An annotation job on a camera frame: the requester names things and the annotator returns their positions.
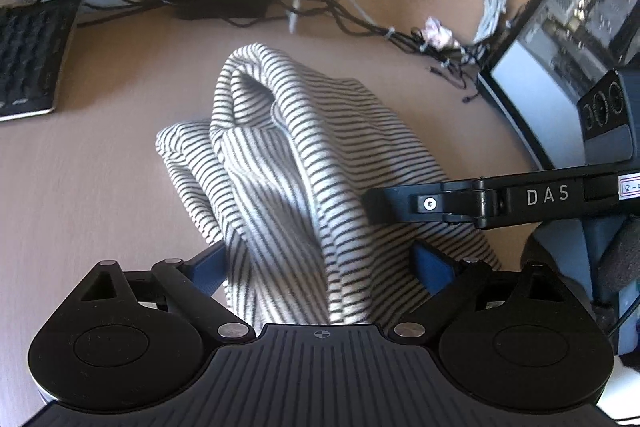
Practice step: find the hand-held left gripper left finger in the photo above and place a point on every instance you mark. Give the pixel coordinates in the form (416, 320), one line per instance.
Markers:
(211, 267)

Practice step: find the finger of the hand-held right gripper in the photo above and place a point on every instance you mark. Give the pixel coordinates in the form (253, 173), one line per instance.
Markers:
(430, 204)

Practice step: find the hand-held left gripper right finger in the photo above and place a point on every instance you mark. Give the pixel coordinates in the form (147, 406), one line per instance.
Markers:
(431, 263)

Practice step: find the black white striped shirt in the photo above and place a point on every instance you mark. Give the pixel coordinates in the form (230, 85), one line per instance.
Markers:
(300, 132)

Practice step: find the glass panel computer case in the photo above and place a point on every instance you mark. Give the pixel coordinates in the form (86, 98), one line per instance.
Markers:
(540, 82)

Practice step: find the crumpled pale wrapper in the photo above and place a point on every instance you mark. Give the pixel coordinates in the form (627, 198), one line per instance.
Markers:
(439, 32)

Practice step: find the black power brick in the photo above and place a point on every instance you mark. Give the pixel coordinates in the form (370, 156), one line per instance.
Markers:
(220, 4)

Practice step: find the black keyboard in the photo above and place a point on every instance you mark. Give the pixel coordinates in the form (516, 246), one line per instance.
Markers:
(30, 52)

